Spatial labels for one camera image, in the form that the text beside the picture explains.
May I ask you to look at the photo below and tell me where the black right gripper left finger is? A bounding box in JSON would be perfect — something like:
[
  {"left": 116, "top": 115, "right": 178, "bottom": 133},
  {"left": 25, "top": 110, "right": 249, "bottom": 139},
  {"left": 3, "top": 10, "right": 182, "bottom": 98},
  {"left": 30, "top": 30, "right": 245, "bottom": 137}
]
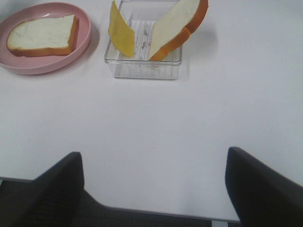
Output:
[{"left": 0, "top": 152, "right": 84, "bottom": 227}]

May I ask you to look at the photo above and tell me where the pink round plate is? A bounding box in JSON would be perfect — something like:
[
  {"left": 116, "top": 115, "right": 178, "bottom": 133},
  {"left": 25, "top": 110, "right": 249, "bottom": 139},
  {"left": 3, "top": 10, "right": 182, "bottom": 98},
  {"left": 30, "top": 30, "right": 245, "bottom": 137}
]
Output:
[{"left": 0, "top": 2, "right": 91, "bottom": 75}]

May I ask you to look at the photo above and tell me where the bread slice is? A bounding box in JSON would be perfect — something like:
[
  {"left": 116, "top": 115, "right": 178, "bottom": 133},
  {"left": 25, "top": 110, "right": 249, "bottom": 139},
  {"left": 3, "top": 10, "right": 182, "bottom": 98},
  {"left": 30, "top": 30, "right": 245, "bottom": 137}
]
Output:
[
  {"left": 149, "top": 0, "right": 208, "bottom": 61},
  {"left": 7, "top": 15, "right": 78, "bottom": 57}
]

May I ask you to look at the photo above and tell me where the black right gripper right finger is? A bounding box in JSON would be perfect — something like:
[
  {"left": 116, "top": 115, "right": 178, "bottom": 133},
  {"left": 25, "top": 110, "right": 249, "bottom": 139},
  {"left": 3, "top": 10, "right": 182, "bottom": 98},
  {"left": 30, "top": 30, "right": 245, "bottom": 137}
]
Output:
[{"left": 225, "top": 147, "right": 303, "bottom": 227}]

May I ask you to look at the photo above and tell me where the yellow cheese slice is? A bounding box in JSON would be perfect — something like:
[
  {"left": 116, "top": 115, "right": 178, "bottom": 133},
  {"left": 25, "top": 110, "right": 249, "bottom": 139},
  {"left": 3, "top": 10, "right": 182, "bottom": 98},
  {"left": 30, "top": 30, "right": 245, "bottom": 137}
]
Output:
[{"left": 108, "top": 0, "right": 135, "bottom": 58}]

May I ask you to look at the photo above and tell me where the clear plastic right container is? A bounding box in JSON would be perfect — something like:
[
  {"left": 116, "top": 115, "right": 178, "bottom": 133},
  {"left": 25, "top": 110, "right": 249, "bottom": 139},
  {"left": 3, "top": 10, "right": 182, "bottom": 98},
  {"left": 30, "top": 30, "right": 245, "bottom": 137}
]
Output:
[{"left": 104, "top": 0, "right": 182, "bottom": 80}]

